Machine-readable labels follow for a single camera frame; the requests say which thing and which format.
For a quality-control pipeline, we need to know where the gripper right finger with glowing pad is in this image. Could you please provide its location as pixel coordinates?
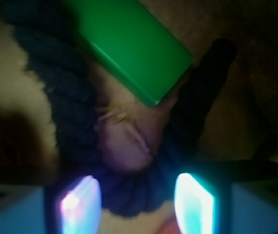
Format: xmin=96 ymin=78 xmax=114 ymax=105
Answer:
xmin=174 ymin=159 xmax=278 ymax=234

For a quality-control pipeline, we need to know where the dark navy rope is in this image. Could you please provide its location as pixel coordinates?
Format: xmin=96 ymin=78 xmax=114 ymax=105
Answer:
xmin=0 ymin=0 xmax=238 ymax=217

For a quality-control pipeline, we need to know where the orange toy carrot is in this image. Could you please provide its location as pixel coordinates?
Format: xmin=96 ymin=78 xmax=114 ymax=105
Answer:
xmin=156 ymin=217 xmax=181 ymax=234

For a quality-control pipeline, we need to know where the crumpled red paper ball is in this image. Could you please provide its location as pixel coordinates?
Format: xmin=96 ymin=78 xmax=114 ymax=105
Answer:
xmin=0 ymin=113 xmax=60 ymax=186

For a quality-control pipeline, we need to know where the brown paper bag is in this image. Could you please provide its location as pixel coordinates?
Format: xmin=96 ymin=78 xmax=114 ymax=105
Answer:
xmin=0 ymin=0 xmax=278 ymax=234

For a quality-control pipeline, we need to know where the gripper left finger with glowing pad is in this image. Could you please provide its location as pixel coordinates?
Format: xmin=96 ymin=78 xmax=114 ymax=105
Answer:
xmin=43 ymin=174 xmax=102 ymax=234

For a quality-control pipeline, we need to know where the green plastic block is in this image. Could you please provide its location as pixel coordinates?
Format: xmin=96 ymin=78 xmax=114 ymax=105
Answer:
xmin=63 ymin=0 xmax=193 ymax=107

